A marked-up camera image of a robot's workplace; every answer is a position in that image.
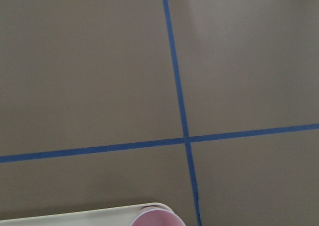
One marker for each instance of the pink cup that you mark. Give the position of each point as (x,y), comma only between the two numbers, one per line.
(156,216)

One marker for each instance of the blue tape grid lines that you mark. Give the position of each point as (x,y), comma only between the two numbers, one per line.
(208,106)

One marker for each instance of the cream plastic tray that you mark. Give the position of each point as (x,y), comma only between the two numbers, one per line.
(116,216)

